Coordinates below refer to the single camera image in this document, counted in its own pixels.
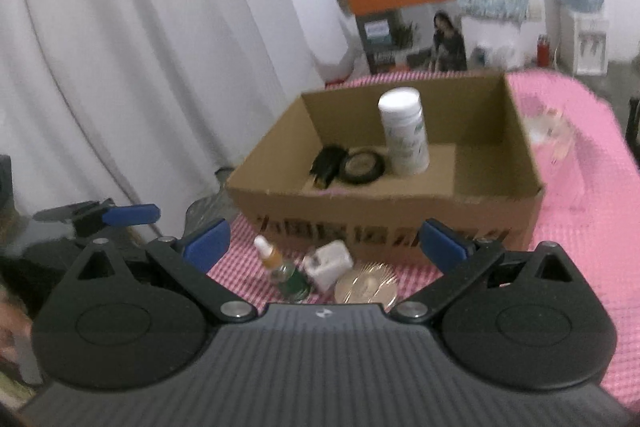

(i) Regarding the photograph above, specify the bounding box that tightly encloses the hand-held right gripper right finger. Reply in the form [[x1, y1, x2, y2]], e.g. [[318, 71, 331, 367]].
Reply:
[[390, 219, 576, 323]]

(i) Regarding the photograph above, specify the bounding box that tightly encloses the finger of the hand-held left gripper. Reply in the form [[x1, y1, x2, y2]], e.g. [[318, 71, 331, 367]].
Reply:
[[34, 201, 162, 229]]

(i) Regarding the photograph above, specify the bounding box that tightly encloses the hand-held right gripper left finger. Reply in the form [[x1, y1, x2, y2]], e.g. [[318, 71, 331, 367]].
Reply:
[[75, 218, 257, 323]]

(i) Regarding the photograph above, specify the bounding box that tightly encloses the brown cardboard box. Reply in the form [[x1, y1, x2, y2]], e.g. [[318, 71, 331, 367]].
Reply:
[[226, 72, 546, 265]]

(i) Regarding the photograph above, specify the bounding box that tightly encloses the black tape roll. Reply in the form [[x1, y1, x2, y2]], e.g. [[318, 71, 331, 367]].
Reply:
[[340, 147, 386, 186]]

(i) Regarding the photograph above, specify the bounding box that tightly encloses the white plastic bottle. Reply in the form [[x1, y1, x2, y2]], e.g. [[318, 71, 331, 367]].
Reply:
[[377, 88, 431, 176]]

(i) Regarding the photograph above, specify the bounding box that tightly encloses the dark bag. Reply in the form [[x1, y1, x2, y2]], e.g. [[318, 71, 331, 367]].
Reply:
[[184, 167, 237, 235]]

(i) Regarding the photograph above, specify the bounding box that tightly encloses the small orange dropper bottle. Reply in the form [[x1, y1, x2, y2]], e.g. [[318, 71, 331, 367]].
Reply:
[[253, 236, 284, 283]]

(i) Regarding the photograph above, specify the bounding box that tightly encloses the gold round disc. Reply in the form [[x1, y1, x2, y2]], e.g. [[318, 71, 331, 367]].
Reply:
[[335, 262, 400, 311]]

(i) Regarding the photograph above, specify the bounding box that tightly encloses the small green bottle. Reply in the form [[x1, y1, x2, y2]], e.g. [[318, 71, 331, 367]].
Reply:
[[277, 263, 312, 303]]

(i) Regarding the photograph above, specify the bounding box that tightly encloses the white power adapter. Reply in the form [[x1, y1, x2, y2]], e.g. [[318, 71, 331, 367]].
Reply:
[[302, 242, 355, 293]]

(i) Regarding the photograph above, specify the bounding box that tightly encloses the pink checkered blanket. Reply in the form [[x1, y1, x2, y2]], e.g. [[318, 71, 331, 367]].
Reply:
[[207, 69, 640, 408]]

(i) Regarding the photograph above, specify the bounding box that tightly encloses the clear plastic container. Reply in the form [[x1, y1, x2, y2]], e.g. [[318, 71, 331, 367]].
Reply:
[[522, 104, 577, 164]]

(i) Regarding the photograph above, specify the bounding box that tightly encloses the orange printed appliance box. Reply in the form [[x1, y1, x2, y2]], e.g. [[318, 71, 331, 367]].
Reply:
[[340, 0, 469, 75]]

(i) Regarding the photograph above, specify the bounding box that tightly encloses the white water dispenser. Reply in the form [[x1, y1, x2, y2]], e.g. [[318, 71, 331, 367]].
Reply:
[[559, 4, 610, 76]]

